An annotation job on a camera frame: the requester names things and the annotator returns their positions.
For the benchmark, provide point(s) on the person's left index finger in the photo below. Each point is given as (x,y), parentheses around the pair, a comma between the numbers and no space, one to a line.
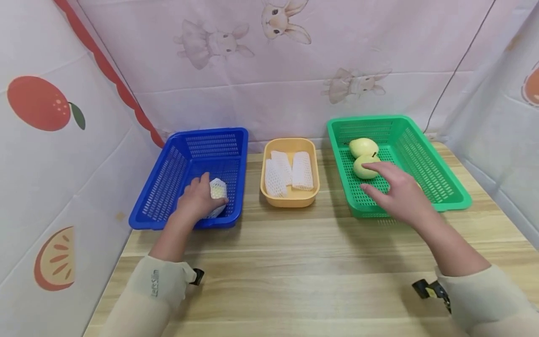
(205,181)

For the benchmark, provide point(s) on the person's right hand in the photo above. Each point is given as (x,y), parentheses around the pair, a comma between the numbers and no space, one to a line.
(406,196)

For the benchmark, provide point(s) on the green plastic basket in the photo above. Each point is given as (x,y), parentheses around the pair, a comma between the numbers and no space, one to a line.
(393,120)

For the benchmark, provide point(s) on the yellow plastic tray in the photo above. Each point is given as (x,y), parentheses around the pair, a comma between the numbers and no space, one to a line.
(290,203)

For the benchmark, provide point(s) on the person's right forearm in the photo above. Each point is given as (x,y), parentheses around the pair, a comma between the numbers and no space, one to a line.
(467,281)

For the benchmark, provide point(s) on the person's left forearm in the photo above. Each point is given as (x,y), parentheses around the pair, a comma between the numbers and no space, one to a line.
(147,290)

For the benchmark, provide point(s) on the person's left thumb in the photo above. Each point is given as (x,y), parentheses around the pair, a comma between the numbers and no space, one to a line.
(219,202)

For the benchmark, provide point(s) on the blue plastic basket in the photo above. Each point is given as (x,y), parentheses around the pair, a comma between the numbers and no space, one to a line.
(214,168)

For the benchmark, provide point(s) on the person's right index finger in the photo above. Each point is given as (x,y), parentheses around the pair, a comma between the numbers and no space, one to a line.
(381,168)

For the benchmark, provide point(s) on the person's left fingers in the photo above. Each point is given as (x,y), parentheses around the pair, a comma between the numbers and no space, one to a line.
(189,188)

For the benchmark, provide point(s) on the white foam fruit net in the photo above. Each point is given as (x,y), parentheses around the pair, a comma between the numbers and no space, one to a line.
(302,172)
(282,166)
(275,180)

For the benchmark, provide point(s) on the person's left hand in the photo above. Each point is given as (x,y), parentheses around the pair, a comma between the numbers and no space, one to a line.
(194,201)

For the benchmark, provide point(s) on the person's right thumb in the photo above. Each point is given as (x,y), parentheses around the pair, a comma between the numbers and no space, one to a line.
(373,191)

